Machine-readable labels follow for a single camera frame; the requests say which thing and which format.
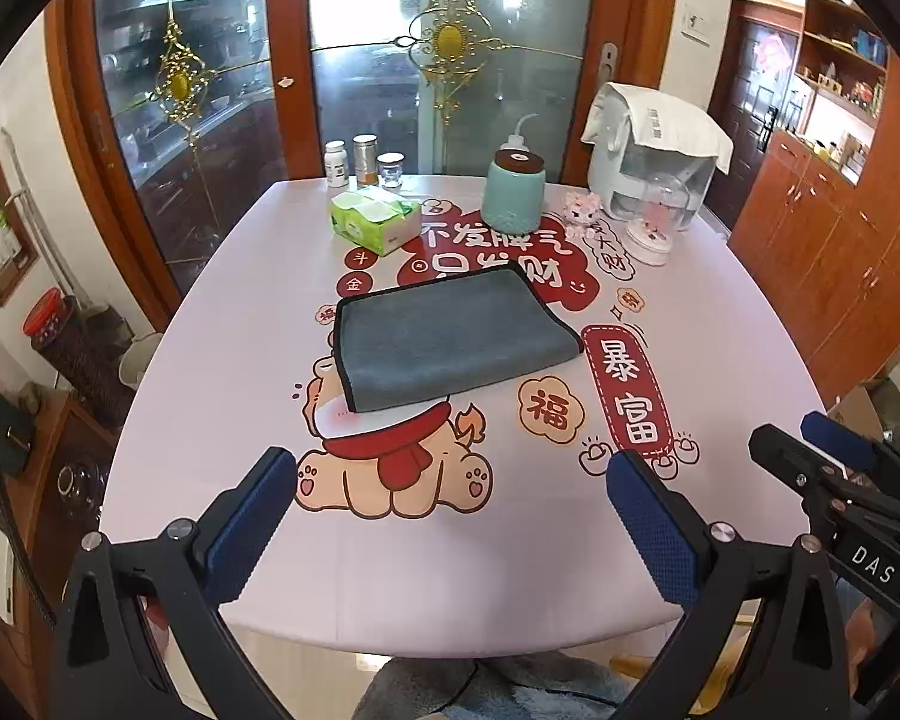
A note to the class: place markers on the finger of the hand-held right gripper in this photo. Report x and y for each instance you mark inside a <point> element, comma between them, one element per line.
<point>840,439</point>
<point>795,457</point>

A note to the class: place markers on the metal tin can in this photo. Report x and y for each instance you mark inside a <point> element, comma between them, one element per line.
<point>365,160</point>

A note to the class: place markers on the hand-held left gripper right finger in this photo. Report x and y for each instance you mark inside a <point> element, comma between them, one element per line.
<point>654,532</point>

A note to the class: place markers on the red lid jar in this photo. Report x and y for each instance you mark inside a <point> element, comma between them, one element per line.
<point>47,317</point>

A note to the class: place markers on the glass dome ornament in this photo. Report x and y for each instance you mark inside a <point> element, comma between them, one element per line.
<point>656,221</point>

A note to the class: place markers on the white water dispenser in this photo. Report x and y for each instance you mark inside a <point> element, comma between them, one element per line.
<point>645,180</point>

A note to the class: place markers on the wooden wall cabinet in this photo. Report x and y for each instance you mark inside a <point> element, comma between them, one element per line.
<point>847,187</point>

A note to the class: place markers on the wooden glass door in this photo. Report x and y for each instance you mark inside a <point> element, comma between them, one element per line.
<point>330,52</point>

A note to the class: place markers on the gold door ornament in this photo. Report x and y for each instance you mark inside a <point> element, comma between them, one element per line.
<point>178,82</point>
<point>448,37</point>

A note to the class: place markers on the dark wooden entry door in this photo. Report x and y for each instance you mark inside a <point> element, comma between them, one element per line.
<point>754,90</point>

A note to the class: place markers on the dark wicker basket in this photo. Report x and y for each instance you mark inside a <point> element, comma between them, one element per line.
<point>94,367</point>

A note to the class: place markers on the cardboard box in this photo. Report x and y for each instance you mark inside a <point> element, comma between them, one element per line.
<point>862,409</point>

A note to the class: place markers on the white cloth cover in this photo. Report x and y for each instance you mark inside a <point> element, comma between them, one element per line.
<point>660,120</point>

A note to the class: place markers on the wooden side table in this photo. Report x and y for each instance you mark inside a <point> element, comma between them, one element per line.
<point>37,510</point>

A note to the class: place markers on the white light switch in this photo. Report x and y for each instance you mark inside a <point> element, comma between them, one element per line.
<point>695,22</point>

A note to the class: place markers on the grey towel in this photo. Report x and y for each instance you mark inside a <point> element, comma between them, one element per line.
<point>450,337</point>

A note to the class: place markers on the small glass jar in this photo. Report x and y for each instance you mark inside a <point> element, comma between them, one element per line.
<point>391,170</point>

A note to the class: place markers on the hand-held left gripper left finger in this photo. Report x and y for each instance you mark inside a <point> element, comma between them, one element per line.
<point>249,521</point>

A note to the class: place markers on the green tissue pack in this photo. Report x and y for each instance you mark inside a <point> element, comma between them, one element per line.
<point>375,221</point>

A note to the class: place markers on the white pill bottle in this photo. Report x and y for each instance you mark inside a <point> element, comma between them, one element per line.
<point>337,163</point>

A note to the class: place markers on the pink toy figure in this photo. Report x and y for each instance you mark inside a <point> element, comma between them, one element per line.
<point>581,210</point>

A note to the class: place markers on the teal ceramic jar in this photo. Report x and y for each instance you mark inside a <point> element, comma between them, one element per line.
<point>514,195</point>

